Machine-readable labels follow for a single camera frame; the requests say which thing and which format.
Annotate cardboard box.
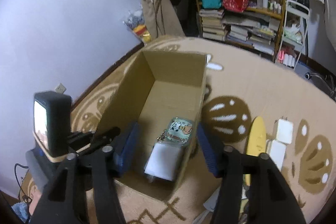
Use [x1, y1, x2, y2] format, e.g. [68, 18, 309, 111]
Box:
[95, 50, 207, 201]

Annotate white small remote control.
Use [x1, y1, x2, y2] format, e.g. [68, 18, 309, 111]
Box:
[266, 140, 286, 170]

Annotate wooden bookshelf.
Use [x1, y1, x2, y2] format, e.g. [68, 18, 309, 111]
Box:
[190, 0, 287, 62]

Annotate person's left hand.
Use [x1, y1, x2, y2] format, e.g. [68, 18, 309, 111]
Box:
[29, 185, 42, 215]

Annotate white numbered remote control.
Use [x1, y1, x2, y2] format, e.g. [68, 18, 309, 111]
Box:
[193, 183, 249, 223]

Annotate plush toy bag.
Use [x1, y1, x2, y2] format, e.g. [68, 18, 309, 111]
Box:
[123, 8, 151, 44]

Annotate white square charger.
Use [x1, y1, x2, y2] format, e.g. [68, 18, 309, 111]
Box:
[273, 119, 294, 145]

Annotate cartoon earbud case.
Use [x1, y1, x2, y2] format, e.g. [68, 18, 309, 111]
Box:
[157, 117, 194, 147]

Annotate stacked books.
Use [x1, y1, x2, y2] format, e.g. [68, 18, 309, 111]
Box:
[199, 8, 282, 56]

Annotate yellow oval case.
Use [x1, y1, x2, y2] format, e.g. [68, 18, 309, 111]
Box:
[244, 115, 267, 187]

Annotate white rolling cart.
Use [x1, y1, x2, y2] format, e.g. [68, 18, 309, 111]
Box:
[276, 0, 310, 69]

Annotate patterned tan carpet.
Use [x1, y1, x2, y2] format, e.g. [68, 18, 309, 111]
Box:
[18, 35, 336, 224]

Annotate wall socket upper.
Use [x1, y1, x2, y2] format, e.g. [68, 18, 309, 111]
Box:
[55, 83, 67, 94]

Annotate beige hanging trousers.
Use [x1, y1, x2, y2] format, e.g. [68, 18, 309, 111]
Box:
[141, 0, 185, 39]

